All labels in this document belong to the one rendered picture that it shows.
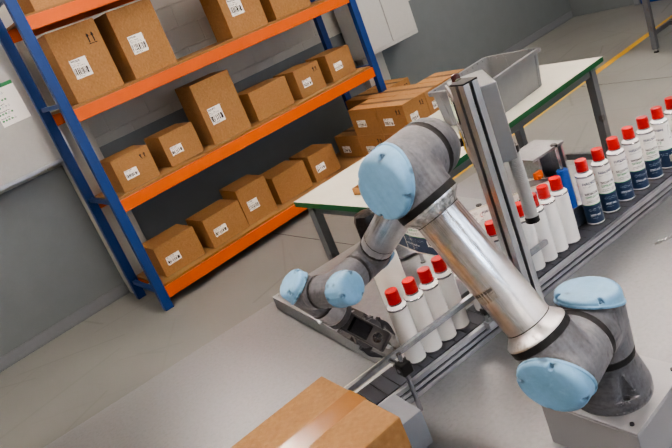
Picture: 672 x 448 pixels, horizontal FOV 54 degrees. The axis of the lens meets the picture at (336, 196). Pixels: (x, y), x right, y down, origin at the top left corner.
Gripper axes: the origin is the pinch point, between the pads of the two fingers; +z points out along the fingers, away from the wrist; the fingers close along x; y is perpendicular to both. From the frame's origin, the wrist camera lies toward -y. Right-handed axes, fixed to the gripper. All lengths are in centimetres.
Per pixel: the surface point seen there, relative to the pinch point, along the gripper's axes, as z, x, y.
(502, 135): -18, -52, -17
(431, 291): -1.5, -16.7, -2.0
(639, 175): 49, -85, -2
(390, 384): 2.0, 7.6, -1.0
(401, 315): -5.9, -7.6, -1.7
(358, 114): 145, -183, 368
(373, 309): 11.5, -9.0, 32.3
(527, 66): 102, -182, 139
